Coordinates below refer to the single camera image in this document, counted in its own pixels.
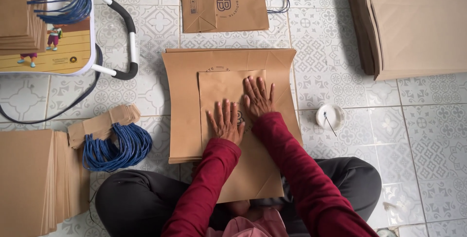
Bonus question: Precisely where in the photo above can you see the stack of bags with handles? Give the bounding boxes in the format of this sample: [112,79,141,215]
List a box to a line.
[0,0,92,56]

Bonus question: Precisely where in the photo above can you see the pile of large brown sheets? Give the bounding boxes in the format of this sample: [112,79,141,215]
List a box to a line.
[345,0,467,81]

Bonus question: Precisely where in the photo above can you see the white glue dish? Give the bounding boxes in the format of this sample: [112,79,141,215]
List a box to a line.
[315,104,346,132]

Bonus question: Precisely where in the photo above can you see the small cartoon print folding table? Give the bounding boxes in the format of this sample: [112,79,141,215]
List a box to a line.
[0,0,139,81]

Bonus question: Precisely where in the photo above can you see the brown paper bag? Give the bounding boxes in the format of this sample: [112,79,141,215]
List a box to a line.
[198,70,285,204]

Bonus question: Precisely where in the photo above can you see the person's left hand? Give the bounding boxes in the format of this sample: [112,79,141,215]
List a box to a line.
[207,99,246,146]

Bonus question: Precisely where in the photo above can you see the black cable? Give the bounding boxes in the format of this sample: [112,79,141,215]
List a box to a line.
[0,43,104,125]

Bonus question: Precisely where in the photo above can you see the stack of brown cardboard sheets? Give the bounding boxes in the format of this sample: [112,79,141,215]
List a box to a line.
[0,129,91,237]

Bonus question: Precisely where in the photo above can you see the person's legs in black trousers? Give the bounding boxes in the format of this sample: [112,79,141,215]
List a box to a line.
[95,157,382,237]

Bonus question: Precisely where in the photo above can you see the pink cloth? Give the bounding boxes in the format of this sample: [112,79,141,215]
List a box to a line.
[205,207,289,237]

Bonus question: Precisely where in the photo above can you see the bundle of blue rope handles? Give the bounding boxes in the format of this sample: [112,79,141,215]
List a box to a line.
[67,104,153,173]

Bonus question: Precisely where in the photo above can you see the person's right hand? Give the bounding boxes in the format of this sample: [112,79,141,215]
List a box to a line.
[242,76,276,121]

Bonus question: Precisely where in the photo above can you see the thin glue stick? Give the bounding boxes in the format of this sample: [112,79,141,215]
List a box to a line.
[323,111,338,137]

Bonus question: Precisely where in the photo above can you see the finished bag with blue handle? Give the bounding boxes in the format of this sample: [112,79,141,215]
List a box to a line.
[180,0,291,34]

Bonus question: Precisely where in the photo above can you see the stack of flat printed bags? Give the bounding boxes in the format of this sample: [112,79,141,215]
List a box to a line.
[162,48,304,165]

